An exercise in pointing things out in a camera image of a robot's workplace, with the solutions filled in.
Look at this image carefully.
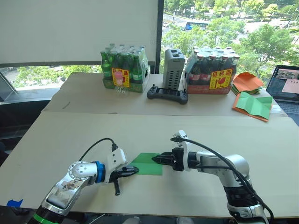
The orange folded paper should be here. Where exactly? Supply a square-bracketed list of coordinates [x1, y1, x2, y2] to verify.
[232, 72, 265, 92]

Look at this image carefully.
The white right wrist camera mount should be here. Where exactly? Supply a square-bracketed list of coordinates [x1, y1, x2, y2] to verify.
[172, 130, 189, 169]

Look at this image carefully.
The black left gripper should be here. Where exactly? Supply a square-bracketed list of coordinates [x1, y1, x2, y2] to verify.
[108, 166, 140, 196]

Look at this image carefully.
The cola glass bottle pack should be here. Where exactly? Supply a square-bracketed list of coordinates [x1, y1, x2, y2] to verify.
[184, 46, 241, 95]

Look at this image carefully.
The green glass bottle pack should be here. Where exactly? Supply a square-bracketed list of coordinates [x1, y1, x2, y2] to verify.
[100, 43, 151, 94]

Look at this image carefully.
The blue tape piece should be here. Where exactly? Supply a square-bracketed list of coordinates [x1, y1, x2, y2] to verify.
[6, 198, 24, 208]

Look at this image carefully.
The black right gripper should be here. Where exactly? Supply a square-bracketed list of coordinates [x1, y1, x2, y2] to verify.
[151, 147, 185, 172]

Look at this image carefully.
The open laptop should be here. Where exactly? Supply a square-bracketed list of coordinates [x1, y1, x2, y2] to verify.
[266, 64, 299, 115]

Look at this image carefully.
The green creased paper sheet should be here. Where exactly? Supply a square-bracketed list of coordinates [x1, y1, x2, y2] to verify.
[235, 91, 274, 121]

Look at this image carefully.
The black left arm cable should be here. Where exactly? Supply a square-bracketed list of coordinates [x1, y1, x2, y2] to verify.
[78, 137, 117, 162]

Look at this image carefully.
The black handheld controller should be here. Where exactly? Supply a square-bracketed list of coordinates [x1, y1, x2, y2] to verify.
[146, 83, 189, 105]

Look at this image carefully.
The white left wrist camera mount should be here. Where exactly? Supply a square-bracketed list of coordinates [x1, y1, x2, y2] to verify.
[106, 147, 128, 184]

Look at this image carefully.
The green paper sheet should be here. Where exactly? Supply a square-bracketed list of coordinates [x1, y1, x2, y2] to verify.
[129, 153, 164, 176]
[235, 91, 274, 121]

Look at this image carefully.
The grey vented box device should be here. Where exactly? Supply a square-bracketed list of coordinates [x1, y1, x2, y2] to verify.
[163, 49, 186, 91]

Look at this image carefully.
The orange flat paper sheet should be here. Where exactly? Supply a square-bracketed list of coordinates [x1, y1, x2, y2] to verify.
[231, 93, 273, 123]

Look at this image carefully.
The folded paper stack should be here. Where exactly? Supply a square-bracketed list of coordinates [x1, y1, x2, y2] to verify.
[231, 84, 264, 97]

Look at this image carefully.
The white roller blind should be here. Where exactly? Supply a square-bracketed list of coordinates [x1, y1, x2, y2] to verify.
[0, 0, 164, 68]

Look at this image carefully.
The dark window post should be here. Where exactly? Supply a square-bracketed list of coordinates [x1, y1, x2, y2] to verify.
[155, 0, 165, 73]

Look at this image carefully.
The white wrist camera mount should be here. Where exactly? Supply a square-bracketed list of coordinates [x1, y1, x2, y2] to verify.
[106, 147, 128, 184]
[172, 130, 189, 169]

